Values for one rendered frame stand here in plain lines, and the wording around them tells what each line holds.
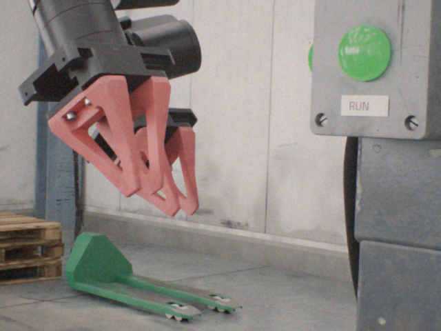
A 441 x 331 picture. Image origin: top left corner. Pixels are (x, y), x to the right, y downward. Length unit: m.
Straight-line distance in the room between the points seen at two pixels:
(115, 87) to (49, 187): 8.83
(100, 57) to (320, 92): 0.17
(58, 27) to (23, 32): 8.69
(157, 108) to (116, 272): 5.67
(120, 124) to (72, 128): 0.04
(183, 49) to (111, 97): 0.30
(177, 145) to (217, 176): 6.99
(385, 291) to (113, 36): 0.26
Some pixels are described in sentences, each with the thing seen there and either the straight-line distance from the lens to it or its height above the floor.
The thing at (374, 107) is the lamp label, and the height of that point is 1.26.
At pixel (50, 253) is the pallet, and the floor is 0.20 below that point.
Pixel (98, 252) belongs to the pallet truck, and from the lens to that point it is 6.17.
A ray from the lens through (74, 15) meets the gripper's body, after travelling 0.61.
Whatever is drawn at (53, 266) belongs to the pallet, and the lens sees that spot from 6.52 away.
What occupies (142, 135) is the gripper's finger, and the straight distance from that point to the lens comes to 0.75.
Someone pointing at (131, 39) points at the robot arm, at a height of 1.32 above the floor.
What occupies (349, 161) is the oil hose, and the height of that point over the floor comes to 1.22.
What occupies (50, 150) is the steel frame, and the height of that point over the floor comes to 0.85.
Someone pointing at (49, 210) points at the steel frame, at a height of 0.20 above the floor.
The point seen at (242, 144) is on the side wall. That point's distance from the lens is 7.56.
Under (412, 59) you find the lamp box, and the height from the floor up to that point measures 1.28.
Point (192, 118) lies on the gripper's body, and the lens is 0.82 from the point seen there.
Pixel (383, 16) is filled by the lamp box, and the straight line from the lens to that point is 0.46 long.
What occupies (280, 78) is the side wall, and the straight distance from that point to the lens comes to 7.30.
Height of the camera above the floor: 1.25
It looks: 3 degrees down
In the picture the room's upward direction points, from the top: 2 degrees clockwise
